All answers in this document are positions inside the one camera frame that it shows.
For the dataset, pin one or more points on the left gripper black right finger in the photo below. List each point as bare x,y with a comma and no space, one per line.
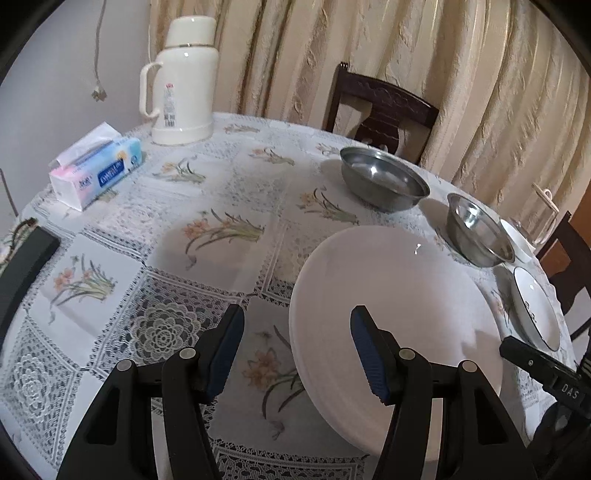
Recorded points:
478,439

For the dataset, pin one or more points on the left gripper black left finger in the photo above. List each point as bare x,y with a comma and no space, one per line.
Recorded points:
114,440

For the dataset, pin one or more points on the black-rimmed white decorated plate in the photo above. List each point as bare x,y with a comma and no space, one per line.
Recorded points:
534,311

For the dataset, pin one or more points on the large white round plate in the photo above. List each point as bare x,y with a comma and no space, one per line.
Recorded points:
397,332

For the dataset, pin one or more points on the small white ceramic bowl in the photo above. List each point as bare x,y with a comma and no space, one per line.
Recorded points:
522,249

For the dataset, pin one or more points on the small steel bowl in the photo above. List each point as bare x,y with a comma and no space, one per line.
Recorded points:
476,235

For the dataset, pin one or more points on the large steel bowl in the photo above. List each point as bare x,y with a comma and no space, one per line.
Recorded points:
381,179

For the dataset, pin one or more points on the dark wooden chair right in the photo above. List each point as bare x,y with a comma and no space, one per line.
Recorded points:
576,276

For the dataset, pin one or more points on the dark wooden chair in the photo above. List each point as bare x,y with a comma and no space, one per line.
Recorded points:
576,276
390,106

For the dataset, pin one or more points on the floral lace tablecloth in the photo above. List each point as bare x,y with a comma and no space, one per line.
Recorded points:
152,264

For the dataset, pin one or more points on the glass electric kettle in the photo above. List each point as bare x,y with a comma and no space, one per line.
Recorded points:
541,214

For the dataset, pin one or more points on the tissue pack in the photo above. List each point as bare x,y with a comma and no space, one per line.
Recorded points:
92,165

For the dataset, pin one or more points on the dark wooden chair back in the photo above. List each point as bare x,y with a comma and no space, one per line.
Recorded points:
390,106

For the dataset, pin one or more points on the beige curtain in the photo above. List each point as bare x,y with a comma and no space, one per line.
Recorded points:
514,98

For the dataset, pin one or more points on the cream thermos jug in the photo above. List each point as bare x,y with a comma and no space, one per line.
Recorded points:
176,90

